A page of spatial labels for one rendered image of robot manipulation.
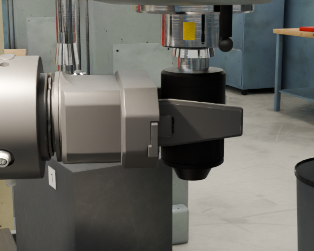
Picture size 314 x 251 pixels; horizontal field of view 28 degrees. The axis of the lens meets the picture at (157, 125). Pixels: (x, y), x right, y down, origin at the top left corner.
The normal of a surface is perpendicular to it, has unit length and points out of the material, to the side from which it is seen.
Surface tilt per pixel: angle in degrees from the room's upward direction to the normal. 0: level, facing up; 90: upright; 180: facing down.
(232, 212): 0
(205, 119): 90
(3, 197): 90
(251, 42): 90
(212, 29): 90
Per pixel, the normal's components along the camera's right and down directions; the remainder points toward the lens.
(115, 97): 0.10, -0.26
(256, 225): 0.00, -0.98
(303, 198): -0.97, 0.12
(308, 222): -0.89, 0.16
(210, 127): 0.11, 0.22
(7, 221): 0.36, 0.20
